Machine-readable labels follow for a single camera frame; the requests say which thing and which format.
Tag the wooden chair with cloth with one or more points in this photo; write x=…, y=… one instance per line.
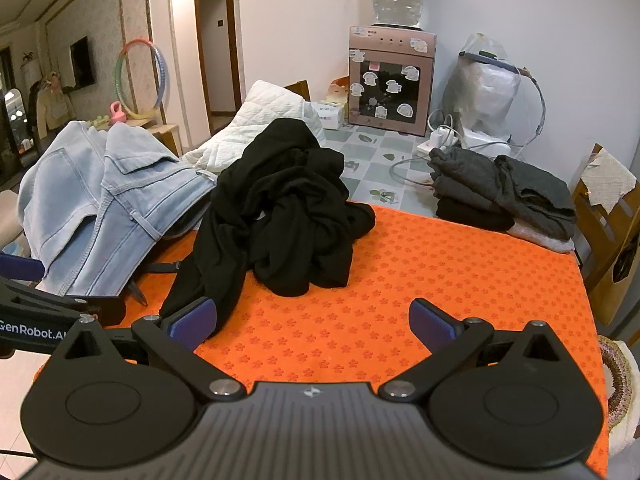
x=600, y=270

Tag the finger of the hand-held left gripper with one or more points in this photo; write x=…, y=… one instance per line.
x=20, y=266
x=50, y=305

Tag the woven round cushion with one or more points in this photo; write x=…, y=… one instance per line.
x=617, y=375

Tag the light blue jeans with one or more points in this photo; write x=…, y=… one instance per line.
x=100, y=200

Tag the black folded garment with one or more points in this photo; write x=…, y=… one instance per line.
x=470, y=217

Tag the wooden door frame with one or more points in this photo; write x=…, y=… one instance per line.
x=200, y=35

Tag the grey curved hoop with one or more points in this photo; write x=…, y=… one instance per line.
x=542, y=105

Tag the pink water dispenser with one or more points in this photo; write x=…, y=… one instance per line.
x=390, y=42

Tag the leaf-patterned table cover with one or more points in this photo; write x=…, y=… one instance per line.
x=370, y=160

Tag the white power strip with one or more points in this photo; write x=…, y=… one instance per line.
x=442, y=137

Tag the dark grey folded garment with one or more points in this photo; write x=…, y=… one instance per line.
x=465, y=175
x=540, y=195

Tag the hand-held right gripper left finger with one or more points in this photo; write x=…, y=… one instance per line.
x=192, y=322

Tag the wall television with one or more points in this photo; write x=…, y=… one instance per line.
x=82, y=62

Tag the light grey folded garment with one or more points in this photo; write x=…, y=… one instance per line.
x=550, y=244

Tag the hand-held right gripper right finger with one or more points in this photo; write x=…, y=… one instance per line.
x=432, y=322

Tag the black t-shirt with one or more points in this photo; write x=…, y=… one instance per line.
x=285, y=210

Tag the orange floral tablecloth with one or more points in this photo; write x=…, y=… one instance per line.
x=400, y=270

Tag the white tissue box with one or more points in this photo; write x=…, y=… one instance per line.
x=330, y=115

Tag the white quilted pad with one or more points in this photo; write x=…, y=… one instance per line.
x=250, y=120

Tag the plastic-covered appliance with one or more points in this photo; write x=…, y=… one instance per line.
x=480, y=90

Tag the hanging beige jacket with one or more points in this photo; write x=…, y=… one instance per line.
x=52, y=107

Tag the colourful hula hoop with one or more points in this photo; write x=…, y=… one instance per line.
x=165, y=67

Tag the pink kettlebell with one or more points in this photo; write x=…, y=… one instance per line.
x=118, y=115

